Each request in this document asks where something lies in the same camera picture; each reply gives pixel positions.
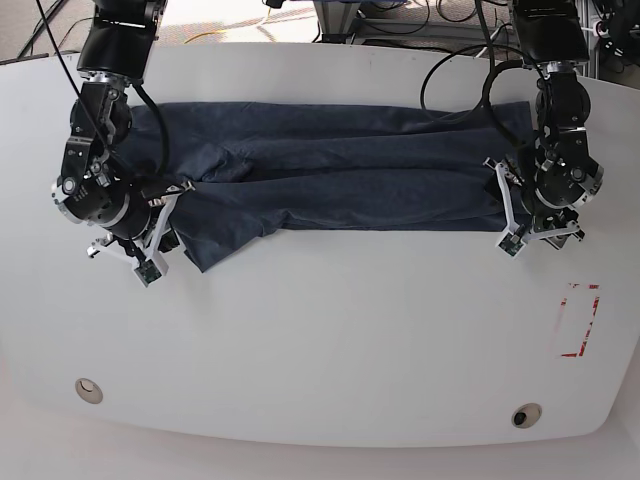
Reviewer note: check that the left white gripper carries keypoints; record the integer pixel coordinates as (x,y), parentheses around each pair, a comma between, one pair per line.
(554,227)

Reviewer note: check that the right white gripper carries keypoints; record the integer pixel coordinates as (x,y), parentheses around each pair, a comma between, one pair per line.
(141,230)

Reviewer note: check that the dark blue t-shirt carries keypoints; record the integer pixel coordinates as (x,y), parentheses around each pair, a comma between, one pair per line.
(257,168)

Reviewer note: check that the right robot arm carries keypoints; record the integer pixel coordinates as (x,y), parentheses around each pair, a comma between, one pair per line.
(95,186)

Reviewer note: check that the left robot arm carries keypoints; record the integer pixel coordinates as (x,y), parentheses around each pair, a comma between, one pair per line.
(553,174)

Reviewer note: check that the red tape rectangle marking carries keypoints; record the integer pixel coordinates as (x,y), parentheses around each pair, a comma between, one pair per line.
(577,313)

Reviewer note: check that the right table grommet hole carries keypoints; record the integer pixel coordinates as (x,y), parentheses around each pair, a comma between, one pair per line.
(526,415)

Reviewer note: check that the table grommet hole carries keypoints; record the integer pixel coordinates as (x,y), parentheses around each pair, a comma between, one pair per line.
(89,391)
(526,415)

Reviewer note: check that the left table grommet hole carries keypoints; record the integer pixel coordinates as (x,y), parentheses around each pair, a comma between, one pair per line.
(89,391)

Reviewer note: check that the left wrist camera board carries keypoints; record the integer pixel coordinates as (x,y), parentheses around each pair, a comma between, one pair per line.
(511,244)

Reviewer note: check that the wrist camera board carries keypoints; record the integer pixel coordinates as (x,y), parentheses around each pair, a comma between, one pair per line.
(511,244)
(147,272)

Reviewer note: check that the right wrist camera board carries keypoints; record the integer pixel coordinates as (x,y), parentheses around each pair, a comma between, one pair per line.
(147,272)

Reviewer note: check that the aluminium frame rail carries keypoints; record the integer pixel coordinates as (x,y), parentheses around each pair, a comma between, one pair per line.
(430,25)

